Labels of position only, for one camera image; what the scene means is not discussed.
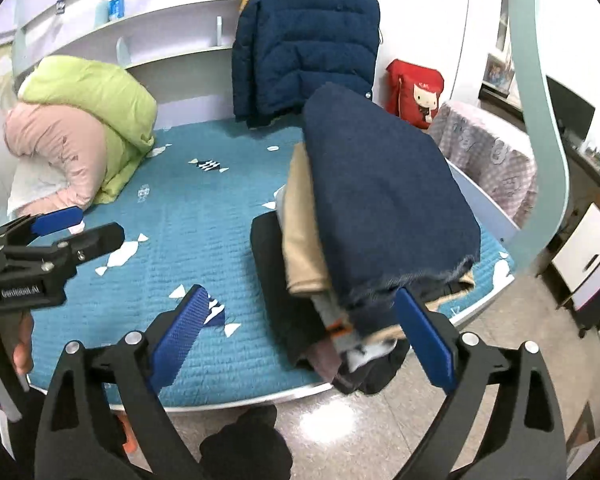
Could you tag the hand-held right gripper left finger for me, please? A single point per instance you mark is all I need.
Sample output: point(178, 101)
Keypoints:
point(185, 330)

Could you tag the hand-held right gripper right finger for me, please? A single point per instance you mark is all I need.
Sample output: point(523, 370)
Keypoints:
point(425, 340)

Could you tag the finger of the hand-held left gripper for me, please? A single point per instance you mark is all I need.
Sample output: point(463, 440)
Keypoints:
point(95, 240)
point(57, 220)

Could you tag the black garment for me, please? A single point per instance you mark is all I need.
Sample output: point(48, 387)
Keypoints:
point(280, 280)

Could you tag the stack of clothes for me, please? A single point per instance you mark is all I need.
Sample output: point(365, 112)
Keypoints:
point(300, 240)

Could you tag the dark denim jacket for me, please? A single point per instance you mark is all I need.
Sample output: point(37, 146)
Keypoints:
point(380, 185)

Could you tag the person's left hand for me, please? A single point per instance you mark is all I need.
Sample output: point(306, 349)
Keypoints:
point(24, 345)

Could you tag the white pillow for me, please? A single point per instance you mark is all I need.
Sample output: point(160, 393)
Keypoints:
point(30, 185)

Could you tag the pink quilt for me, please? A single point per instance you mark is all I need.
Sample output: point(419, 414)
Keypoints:
point(55, 145)

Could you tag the grey garment with orange trim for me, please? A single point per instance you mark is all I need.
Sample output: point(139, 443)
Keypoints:
point(337, 320)

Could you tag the dusky pink folded garment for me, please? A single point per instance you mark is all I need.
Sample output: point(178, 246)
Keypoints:
point(325, 360)

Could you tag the green quilt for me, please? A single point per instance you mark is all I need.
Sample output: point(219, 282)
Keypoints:
point(95, 100)

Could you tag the person's black shoe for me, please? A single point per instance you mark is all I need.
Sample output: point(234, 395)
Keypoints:
point(245, 445)

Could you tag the white drawer cabinet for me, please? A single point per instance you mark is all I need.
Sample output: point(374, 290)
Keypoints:
point(585, 250)

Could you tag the small blue box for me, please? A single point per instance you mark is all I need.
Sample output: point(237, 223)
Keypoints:
point(116, 7)

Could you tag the dark desk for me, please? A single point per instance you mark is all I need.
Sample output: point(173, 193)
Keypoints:
point(590, 170)

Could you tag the red cartoon bag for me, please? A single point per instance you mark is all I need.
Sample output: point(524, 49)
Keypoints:
point(420, 90)

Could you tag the black computer monitor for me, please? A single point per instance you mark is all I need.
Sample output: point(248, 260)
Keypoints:
point(570, 105)

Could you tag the yellow and navy puffer jacket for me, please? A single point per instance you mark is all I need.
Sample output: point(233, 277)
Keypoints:
point(305, 45)

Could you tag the lilac wall shelf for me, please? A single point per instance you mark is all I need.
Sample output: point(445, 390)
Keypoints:
point(155, 25)

